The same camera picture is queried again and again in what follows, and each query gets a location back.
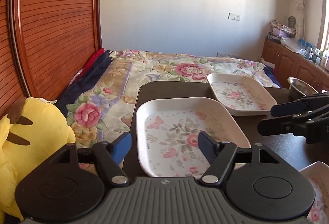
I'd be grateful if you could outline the floral white square plate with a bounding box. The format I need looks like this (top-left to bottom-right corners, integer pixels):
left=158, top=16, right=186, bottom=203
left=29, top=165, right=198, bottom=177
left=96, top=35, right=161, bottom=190
left=207, top=73, right=277, bottom=116
left=136, top=97, right=251, bottom=178
left=299, top=162, right=329, bottom=223

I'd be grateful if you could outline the small steel bowl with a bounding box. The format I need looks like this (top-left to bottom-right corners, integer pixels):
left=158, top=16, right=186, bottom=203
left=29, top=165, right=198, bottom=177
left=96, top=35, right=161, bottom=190
left=287, top=77, right=318, bottom=100

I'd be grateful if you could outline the wooden sideboard cabinet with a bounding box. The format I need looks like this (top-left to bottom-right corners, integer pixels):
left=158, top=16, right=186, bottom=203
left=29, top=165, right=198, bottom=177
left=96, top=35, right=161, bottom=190
left=261, top=39, right=328, bottom=92

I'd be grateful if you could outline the floral bed quilt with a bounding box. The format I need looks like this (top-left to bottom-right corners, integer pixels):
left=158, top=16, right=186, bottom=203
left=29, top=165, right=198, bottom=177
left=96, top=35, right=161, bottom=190
left=66, top=50, right=279, bottom=148

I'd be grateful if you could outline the dark blue blanket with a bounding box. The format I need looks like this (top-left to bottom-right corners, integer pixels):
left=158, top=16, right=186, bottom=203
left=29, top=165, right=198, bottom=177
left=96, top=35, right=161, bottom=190
left=55, top=50, right=112, bottom=117

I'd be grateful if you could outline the yellow plush toy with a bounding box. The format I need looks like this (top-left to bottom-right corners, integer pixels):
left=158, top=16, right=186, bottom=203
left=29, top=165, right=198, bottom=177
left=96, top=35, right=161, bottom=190
left=1, top=98, right=76, bottom=222

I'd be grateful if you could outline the floor power strip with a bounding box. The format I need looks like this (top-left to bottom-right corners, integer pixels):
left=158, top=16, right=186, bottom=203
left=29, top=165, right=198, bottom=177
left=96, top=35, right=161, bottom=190
left=216, top=53, right=241, bottom=59

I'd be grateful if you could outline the red pillow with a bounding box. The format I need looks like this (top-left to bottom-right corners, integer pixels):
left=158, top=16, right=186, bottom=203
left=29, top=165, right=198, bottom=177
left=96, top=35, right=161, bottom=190
left=80, top=48, right=105, bottom=76

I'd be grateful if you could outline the white wall socket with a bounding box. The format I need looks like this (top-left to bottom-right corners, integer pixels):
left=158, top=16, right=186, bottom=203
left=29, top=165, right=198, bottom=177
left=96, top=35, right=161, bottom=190
left=228, top=13, right=240, bottom=21

